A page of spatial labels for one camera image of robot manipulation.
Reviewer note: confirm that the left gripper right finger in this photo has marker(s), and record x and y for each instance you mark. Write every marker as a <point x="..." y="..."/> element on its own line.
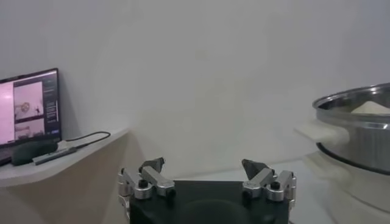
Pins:
<point x="259" y="181"/>

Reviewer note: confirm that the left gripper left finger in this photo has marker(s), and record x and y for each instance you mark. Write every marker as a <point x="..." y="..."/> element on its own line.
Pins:
<point x="155" y="179"/>

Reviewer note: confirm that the white steamed baozi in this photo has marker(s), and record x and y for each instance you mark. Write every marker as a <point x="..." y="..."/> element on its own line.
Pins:
<point x="371" y="108"/>

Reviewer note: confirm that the stainless steel steamer basket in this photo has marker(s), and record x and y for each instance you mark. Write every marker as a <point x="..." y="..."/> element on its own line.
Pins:
<point x="365" y="143"/>

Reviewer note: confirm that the white side table with mouse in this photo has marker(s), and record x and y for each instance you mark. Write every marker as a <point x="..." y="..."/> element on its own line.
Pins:
<point x="61" y="194"/>

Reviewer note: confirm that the white electric cooker base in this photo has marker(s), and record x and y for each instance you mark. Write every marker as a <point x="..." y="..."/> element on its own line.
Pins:
<point x="359" y="191"/>

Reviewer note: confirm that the grey usb hub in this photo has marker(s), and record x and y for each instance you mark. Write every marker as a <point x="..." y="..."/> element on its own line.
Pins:
<point x="55" y="156"/>

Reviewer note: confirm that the black computer mouse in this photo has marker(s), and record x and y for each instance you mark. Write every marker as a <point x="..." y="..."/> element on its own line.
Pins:
<point x="30" y="152"/>

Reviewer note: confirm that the computer monitor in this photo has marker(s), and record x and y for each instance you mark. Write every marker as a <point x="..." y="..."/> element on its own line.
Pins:
<point x="30" y="106"/>

